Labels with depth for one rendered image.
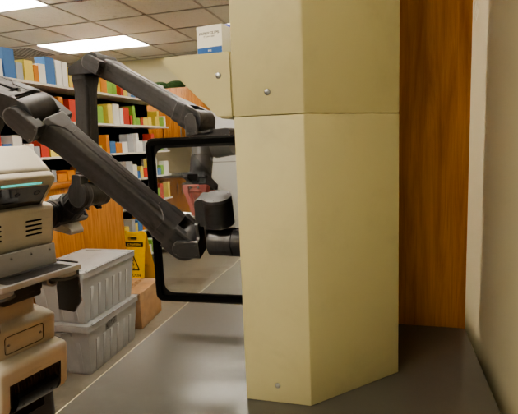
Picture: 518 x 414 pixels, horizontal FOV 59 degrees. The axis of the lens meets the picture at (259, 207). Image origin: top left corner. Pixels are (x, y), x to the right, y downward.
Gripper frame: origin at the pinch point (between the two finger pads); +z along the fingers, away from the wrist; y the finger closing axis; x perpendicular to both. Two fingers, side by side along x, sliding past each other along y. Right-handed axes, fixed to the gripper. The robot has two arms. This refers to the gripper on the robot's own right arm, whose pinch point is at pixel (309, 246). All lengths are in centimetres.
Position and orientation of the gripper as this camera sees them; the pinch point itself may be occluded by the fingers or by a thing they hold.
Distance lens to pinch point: 86.0
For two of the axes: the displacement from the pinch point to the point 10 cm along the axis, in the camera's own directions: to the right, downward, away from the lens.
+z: 9.6, 0.3, -2.7
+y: 2.7, -1.3, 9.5
